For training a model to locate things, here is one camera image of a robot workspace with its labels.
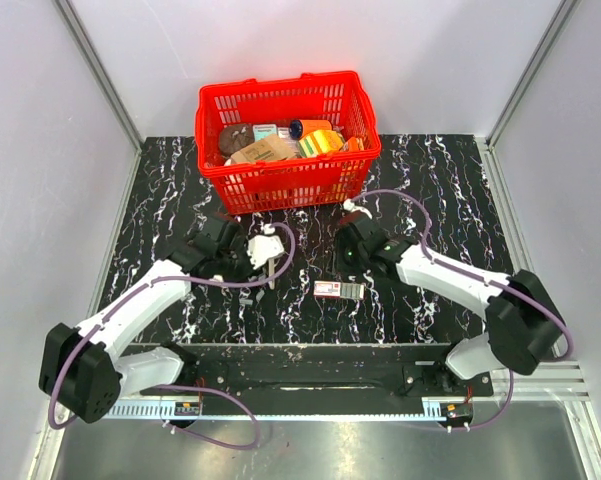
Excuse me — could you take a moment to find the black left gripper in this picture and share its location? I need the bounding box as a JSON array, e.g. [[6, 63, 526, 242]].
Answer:
[[217, 237, 268, 292]]

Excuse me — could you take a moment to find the red white staple box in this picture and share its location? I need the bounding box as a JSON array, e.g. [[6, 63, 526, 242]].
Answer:
[[313, 281, 365, 301]]

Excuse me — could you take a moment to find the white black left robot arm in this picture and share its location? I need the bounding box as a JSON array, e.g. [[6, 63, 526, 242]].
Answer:
[[39, 214, 252, 423]]

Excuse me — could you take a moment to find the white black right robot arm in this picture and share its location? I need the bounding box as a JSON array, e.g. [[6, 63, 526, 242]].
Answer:
[[335, 211, 566, 396]]

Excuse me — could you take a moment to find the red plastic basket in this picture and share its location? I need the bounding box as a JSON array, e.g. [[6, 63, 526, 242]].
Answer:
[[195, 71, 381, 214]]

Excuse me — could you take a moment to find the orange snack packet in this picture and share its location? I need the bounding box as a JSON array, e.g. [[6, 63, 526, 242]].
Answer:
[[341, 137, 365, 152]]

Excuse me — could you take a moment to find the brown round cookie pack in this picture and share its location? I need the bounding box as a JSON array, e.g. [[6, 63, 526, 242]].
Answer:
[[218, 123, 254, 157]]

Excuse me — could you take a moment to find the yellow green sponge pack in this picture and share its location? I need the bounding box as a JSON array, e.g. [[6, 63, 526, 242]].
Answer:
[[298, 129, 345, 158]]

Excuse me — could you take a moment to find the brown cardboard box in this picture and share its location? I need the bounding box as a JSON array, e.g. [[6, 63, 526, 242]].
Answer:
[[224, 134, 297, 166]]

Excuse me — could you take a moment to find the teal white small box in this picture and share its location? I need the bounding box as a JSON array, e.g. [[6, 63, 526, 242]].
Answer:
[[252, 124, 278, 141]]

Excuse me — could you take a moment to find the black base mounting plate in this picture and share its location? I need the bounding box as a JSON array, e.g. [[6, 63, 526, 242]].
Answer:
[[119, 344, 494, 419]]

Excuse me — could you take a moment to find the orange cylindrical can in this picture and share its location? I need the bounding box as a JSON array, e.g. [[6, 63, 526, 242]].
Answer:
[[289, 119, 333, 140]]

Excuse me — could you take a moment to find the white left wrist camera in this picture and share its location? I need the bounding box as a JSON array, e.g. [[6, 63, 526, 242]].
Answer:
[[247, 224, 285, 269]]

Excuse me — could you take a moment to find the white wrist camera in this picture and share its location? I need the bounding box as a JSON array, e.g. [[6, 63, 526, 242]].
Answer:
[[247, 224, 285, 269], [342, 199, 373, 219]]

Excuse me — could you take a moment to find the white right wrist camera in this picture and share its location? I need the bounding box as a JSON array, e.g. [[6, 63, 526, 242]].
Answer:
[[342, 199, 373, 219]]

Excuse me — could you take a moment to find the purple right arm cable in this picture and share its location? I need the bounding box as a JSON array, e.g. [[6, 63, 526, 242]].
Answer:
[[347, 188, 576, 431]]

